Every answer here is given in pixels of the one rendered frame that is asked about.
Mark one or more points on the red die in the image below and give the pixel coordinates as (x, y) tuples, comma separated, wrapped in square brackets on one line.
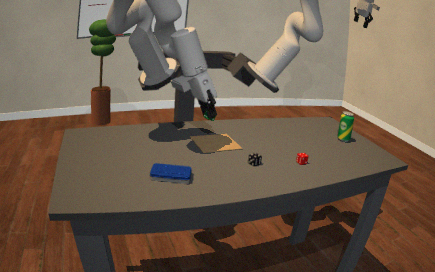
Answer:
[(302, 158)]

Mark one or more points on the tan flat mat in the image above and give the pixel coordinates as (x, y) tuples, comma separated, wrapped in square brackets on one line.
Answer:
[(215, 143)]

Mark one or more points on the black die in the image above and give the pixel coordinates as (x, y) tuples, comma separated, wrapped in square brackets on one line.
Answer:
[(254, 159)]

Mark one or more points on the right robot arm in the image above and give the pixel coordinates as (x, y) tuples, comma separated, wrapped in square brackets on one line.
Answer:
[(186, 46)]

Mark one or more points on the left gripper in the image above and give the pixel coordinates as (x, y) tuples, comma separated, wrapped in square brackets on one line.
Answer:
[(364, 9)]

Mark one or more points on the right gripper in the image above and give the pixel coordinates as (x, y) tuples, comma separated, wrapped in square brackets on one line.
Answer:
[(203, 89)]

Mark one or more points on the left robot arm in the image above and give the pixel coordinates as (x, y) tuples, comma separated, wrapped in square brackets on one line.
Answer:
[(276, 59)]

